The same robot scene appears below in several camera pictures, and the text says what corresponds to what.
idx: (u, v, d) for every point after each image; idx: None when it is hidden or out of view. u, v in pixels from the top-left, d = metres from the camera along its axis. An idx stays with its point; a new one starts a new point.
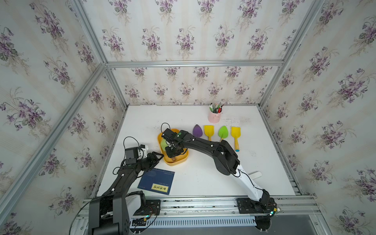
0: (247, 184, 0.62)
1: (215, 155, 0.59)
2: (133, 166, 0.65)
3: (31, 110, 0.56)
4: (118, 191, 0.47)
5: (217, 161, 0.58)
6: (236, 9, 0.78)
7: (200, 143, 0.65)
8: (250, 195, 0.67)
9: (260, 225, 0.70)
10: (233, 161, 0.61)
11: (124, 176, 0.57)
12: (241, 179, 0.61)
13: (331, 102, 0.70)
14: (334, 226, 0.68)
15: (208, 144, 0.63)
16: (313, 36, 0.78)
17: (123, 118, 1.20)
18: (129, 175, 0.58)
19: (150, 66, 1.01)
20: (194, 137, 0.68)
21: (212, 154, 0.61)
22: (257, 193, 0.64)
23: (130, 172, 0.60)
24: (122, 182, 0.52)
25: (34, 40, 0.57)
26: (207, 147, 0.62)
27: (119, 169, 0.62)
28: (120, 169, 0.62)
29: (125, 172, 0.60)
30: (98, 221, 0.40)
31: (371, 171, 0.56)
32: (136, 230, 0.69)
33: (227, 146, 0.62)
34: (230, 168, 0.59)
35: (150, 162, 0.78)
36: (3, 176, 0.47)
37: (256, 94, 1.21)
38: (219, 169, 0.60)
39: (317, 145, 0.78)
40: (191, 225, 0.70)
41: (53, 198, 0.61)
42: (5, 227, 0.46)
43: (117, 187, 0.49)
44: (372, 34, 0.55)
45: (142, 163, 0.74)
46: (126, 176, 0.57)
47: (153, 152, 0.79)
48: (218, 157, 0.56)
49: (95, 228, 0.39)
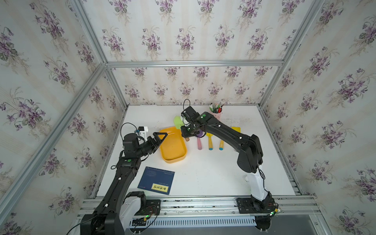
0: (258, 185, 0.60)
1: (241, 149, 0.54)
2: (131, 162, 0.59)
3: (31, 110, 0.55)
4: (112, 207, 0.43)
5: (241, 155, 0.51)
6: (236, 9, 0.78)
7: (226, 133, 0.58)
8: (257, 196, 0.65)
9: (261, 225, 0.71)
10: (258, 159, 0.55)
11: (120, 182, 0.51)
12: (255, 178, 0.59)
13: (331, 102, 0.70)
14: (334, 226, 0.68)
15: (236, 135, 0.56)
16: (313, 36, 0.78)
17: (123, 118, 1.20)
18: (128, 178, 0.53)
19: (150, 66, 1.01)
20: (221, 125, 0.60)
21: (237, 147, 0.56)
22: (265, 194, 0.63)
23: (128, 174, 0.54)
24: (117, 195, 0.46)
25: (34, 40, 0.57)
26: (234, 138, 0.55)
27: (116, 165, 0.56)
28: (118, 165, 0.58)
29: (123, 174, 0.54)
30: None
31: (371, 171, 0.56)
32: (136, 230, 0.69)
33: (257, 142, 0.53)
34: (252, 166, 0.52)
35: (152, 145, 0.70)
36: (4, 176, 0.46)
37: (256, 94, 1.21)
38: (239, 163, 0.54)
39: (317, 145, 0.78)
40: (191, 225, 0.70)
41: (53, 198, 0.61)
42: (5, 227, 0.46)
43: (111, 202, 0.44)
44: (372, 34, 0.55)
45: (143, 150, 0.68)
46: (123, 180, 0.52)
47: (156, 135, 0.70)
48: (246, 152, 0.50)
49: None
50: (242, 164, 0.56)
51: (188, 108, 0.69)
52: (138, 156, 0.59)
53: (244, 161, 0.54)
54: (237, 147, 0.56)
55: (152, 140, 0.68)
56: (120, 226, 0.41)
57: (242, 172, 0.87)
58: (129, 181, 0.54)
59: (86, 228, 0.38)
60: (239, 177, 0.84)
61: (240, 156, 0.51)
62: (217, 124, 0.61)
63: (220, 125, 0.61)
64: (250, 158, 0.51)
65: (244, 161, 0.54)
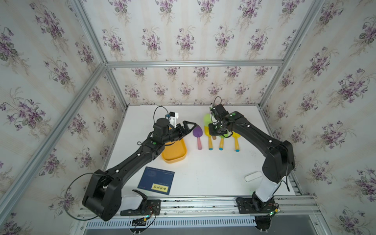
0: (270, 190, 0.58)
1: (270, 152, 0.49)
2: (155, 145, 0.61)
3: (31, 110, 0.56)
4: (120, 175, 0.45)
5: (269, 160, 0.49)
6: (236, 9, 0.77)
7: (255, 134, 0.54)
8: (261, 196, 0.65)
9: (260, 225, 0.70)
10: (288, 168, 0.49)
11: (137, 158, 0.53)
12: (273, 186, 0.55)
13: (331, 102, 0.70)
14: (334, 226, 0.68)
15: (266, 138, 0.52)
16: (313, 36, 0.78)
17: (123, 118, 1.20)
18: (145, 159, 0.54)
19: (150, 66, 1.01)
20: (250, 126, 0.57)
21: (265, 151, 0.51)
22: (270, 198, 0.61)
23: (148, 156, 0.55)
24: (129, 167, 0.48)
25: (34, 40, 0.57)
26: (264, 141, 0.51)
27: (144, 142, 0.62)
28: (143, 143, 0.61)
29: (144, 151, 0.57)
30: (92, 193, 0.42)
31: (371, 171, 0.56)
32: (136, 230, 0.69)
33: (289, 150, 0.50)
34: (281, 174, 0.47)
35: (179, 133, 0.70)
36: (4, 176, 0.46)
37: (256, 94, 1.21)
38: (265, 169, 0.52)
39: (317, 145, 0.78)
40: (191, 225, 0.70)
41: (53, 198, 0.61)
42: (5, 227, 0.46)
43: (122, 171, 0.46)
44: (371, 34, 0.56)
45: (171, 136, 0.68)
46: (141, 158, 0.53)
47: (185, 124, 0.68)
48: (274, 156, 0.46)
49: (89, 197, 0.42)
50: (269, 171, 0.51)
51: (218, 106, 0.69)
52: (162, 141, 0.66)
53: (271, 167, 0.49)
54: (265, 150, 0.51)
55: (181, 129, 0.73)
56: (118, 196, 0.42)
57: (242, 172, 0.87)
58: (144, 162, 0.54)
59: (94, 181, 0.42)
60: (239, 177, 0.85)
61: (268, 160, 0.49)
62: (245, 124, 0.58)
63: (249, 124, 0.58)
64: (280, 165, 0.46)
65: (272, 167, 0.49)
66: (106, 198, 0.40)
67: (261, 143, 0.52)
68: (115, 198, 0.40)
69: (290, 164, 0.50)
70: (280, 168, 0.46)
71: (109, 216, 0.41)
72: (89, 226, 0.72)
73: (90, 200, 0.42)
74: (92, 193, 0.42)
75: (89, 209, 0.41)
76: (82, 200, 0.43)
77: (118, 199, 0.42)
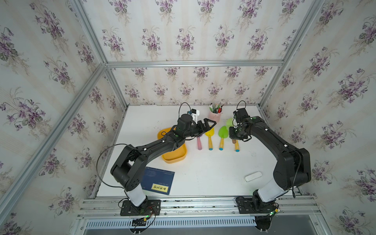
0: (272, 193, 0.58)
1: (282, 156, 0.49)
2: (177, 137, 0.66)
3: (31, 110, 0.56)
4: (147, 153, 0.50)
5: (280, 164, 0.48)
6: (236, 9, 0.78)
7: (272, 137, 0.54)
8: (263, 196, 0.65)
9: (260, 225, 0.70)
10: (301, 176, 0.46)
11: (161, 143, 0.58)
12: (279, 191, 0.54)
13: (331, 102, 0.70)
14: (334, 226, 0.68)
15: (281, 143, 0.51)
16: (313, 36, 0.78)
17: (123, 118, 1.20)
18: (166, 147, 0.58)
19: (150, 66, 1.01)
20: (268, 129, 0.58)
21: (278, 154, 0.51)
22: (271, 200, 0.61)
23: (170, 146, 0.60)
24: (154, 149, 0.54)
25: (34, 40, 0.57)
26: (279, 145, 0.51)
27: (167, 132, 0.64)
28: (167, 133, 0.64)
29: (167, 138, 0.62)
30: (121, 163, 0.47)
31: (371, 171, 0.56)
32: (136, 230, 0.69)
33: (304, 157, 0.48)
34: (292, 181, 0.45)
35: (199, 129, 0.74)
36: (3, 176, 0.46)
37: (256, 95, 1.21)
38: (276, 174, 0.51)
39: (317, 145, 0.78)
40: (191, 225, 0.70)
41: (53, 198, 0.61)
42: (5, 227, 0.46)
43: (148, 150, 0.52)
44: (371, 34, 0.56)
45: (192, 132, 0.72)
46: (164, 145, 0.58)
47: (205, 120, 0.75)
48: (285, 161, 0.46)
49: (117, 166, 0.48)
50: (280, 176, 0.49)
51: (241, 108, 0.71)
52: (183, 135, 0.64)
53: (282, 172, 0.48)
54: (278, 153, 0.51)
55: (202, 125, 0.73)
56: (142, 172, 0.47)
57: (242, 172, 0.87)
58: (165, 150, 0.59)
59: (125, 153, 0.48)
60: (239, 178, 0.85)
61: (279, 164, 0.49)
62: (263, 127, 0.59)
63: (267, 129, 0.58)
64: (290, 171, 0.45)
65: (283, 172, 0.48)
66: (133, 171, 0.45)
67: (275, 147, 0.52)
68: (139, 173, 0.45)
69: (305, 173, 0.47)
70: (291, 174, 0.45)
71: (131, 188, 0.46)
72: (89, 226, 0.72)
73: (118, 170, 0.48)
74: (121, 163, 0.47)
75: (115, 177, 0.47)
76: (111, 168, 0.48)
77: (140, 175, 0.47)
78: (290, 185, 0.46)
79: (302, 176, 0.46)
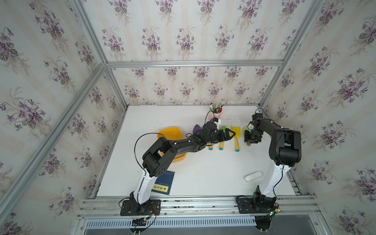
0: (270, 182, 0.63)
1: (275, 131, 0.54)
2: (199, 141, 0.71)
3: (31, 110, 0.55)
4: (176, 147, 0.57)
5: (273, 138, 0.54)
6: (236, 9, 0.78)
7: (272, 124, 0.68)
8: (262, 187, 0.68)
9: (261, 225, 0.71)
10: (290, 152, 0.55)
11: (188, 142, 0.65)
12: (273, 173, 0.61)
13: (331, 102, 0.70)
14: (334, 226, 0.68)
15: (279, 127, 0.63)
16: (313, 36, 0.78)
17: (123, 118, 1.20)
18: (191, 147, 0.65)
19: (149, 66, 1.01)
20: (272, 121, 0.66)
21: (273, 131, 0.66)
22: (269, 193, 0.64)
23: (194, 146, 0.66)
24: (182, 146, 0.60)
25: (34, 40, 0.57)
26: (277, 126, 0.64)
27: (193, 134, 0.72)
28: (192, 136, 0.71)
29: (192, 139, 0.70)
30: (155, 151, 0.55)
31: (371, 171, 0.56)
32: (136, 230, 0.69)
33: (295, 136, 0.58)
34: (280, 153, 0.54)
35: (220, 137, 0.80)
36: (3, 176, 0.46)
37: (256, 94, 1.21)
38: (270, 149, 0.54)
39: (317, 145, 0.78)
40: (191, 225, 0.70)
41: (53, 198, 0.61)
42: (5, 227, 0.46)
43: (178, 144, 0.59)
44: (371, 34, 0.56)
45: (213, 138, 0.78)
46: (190, 145, 0.64)
47: (226, 130, 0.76)
48: (276, 134, 0.58)
49: (151, 152, 0.55)
50: (271, 150, 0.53)
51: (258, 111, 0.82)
52: (205, 140, 0.74)
53: (273, 144, 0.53)
54: (273, 131, 0.66)
55: (223, 134, 0.79)
56: (168, 164, 0.53)
57: (242, 172, 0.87)
58: (189, 150, 0.65)
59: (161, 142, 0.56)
60: (239, 177, 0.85)
61: (272, 138, 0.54)
62: (270, 121, 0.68)
63: (272, 122, 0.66)
64: (279, 142, 0.55)
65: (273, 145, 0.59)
66: (164, 158, 0.53)
67: (272, 128, 0.67)
68: (167, 163, 0.52)
69: (295, 150, 0.55)
70: (279, 144, 0.55)
71: (157, 175, 0.51)
72: (89, 226, 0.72)
73: (150, 155, 0.55)
74: (154, 150, 0.55)
75: (146, 162, 0.55)
76: (144, 153, 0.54)
77: (167, 165, 0.53)
78: (276, 154, 0.56)
79: (291, 152, 0.54)
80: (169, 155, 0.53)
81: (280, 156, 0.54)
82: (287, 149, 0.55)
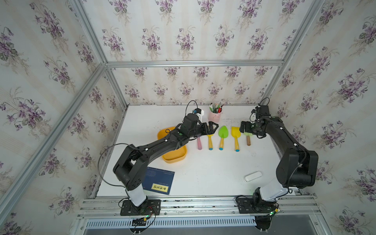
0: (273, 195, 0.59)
1: (288, 153, 0.48)
2: (181, 136, 0.64)
3: (31, 110, 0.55)
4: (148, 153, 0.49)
5: (283, 161, 0.50)
6: (236, 9, 0.78)
7: (283, 135, 0.55)
8: (263, 193, 0.66)
9: (260, 225, 0.70)
10: (303, 178, 0.46)
11: (165, 143, 0.57)
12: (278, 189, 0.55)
13: (331, 102, 0.70)
14: (334, 226, 0.68)
15: (292, 141, 0.52)
16: (313, 36, 0.78)
17: (123, 118, 1.20)
18: (169, 147, 0.57)
19: (149, 66, 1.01)
20: (283, 128, 0.58)
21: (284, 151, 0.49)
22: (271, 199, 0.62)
23: (173, 145, 0.58)
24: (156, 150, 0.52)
25: (34, 40, 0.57)
26: (289, 142, 0.51)
27: (172, 131, 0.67)
28: (172, 132, 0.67)
29: (170, 138, 0.61)
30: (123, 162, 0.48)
31: (371, 171, 0.56)
32: (136, 230, 0.69)
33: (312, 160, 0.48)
34: (291, 180, 0.46)
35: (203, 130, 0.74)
36: (3, 176, 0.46)
37: (256, 94, 1.21)
38: (279, 170, 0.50)
39: (317, 145, 0.78)
40: (191, 225, 0.70)
41: (53, 198, 0.61)
42: (5, 227, 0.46)
43: (150, 150, 0.51)
44: (371, 33, 0.56)
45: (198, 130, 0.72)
46: (168, 145, 0.57)
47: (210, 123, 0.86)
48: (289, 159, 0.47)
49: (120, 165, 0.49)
50: (281, 172, 0.51)
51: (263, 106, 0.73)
52: (187, 135, 0.68)
53: (284, 168, 0.49)
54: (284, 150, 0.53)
55: (206, 128, 0.74)
56: (141, 173, 0.45)
57: (242, 172, 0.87)
58: (168, 149, 0.57)
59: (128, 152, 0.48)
60: (239, 177, 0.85)
61: (283, 160, 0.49)
62: (279, 125, 0.60)
63: (282, 128, 0.59)
64: (292, 171, 0.46)
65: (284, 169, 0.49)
66: (133, 171, 0.46)
67: (283, 143, 0.54)
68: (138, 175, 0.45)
69: (309, 176, 0.47)
70: (291, 172, 0.46)
71: (132, 187, 0.46)
72: (89, 226, 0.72)
73: (119, 170, 0.48)
74: (123, 163, 0.48)
75: (117, 176, 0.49)
76: (114, 167, 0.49)
77: (141, 174, 0.46)
78: (287, 182, 0.48)
79: (304, 177, 0.46)
80: (139, 167, 0.46)
81: (292, 182, 0.47)
82: (300, 176, 0.47)
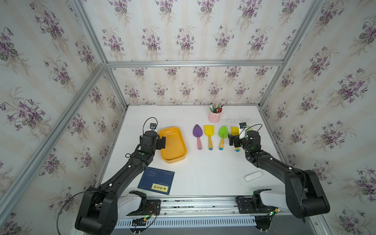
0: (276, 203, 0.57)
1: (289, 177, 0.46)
2: (144, 156, 0.61)
3: (31, 110, 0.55)
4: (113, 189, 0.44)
5: (288, 185, 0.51)
6: (236, 9, 0.77)
7: (276, 164, 0.56)
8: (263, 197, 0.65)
9: (260, 225, 0.70)
10: (315, 202, 0.42)
11: (129, 169, 0.53)
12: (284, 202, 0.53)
13: (331, 102, 0.70)
14: (334, 226, 0.68)
15: (286, 167, 0.52)
16: (313, 36, 0.78)
17: (123, 118, 1.20)
18: (135, 171, 0.54)
19: (149, 66, 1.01)
20: (272, 158, 0.60)
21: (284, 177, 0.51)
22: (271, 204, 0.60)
23: (138, 167, 0.55)
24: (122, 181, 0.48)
25: (34, 40, 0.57)
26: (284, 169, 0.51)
27: (132, 154, 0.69)
28: (132, 156, 0.60)
29: (133, 163, 0.56)
30: (86, 211, 0.40)
31: (371, 171, 0.56)
32: (136, 230, 0.69)
33: (312, 179, 0.47)
34: (305, 207, 0.42)
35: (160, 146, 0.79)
36: (3, 176, 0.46)
37: (256, 94, 1.21)
38: (288, 200, 0.49)
39: (317, 145, 0.78)
40: (191, 225, 0.70)
41: (53, 198, 0.61)
42: (5, 227, 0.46)
43: (114, 183, 0.46)
44: (371, 34, 0.56)
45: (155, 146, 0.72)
46: (133, 169, 0.53)
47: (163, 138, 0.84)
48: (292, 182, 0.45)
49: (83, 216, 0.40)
50: (292, 200, 0.46)
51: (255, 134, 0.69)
52: (150, 152, 0.65)
53: (293, 196, 0.45)
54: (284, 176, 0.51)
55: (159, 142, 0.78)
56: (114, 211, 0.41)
57: (242, 172, 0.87)
58: (135, 172, 0.54)
59: (87, 199, 0.40)
60: (239, 178, 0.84)
61: (288, 185, 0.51)
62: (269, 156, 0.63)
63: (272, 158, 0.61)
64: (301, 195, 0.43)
65: (293, 195, 0.45)
66: (104, 214, 0.39)
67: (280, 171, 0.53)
68: (111, 213, 0.40)
69: (319, 199, 0.43)
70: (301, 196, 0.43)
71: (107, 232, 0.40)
72: None
73: (85, 221, 0.40)
74: (86, 213, 0.40)
75: (84, 228, 0.40)
76: (76, 221, 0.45)
77: (114, 214, 0.41)
78: (302, 210, 0.42)
79: (316, 202, 0.42)
80: (109, 207, 0.39)
81: (307, 210, 0.41)
82: (311, 200, 0.43)
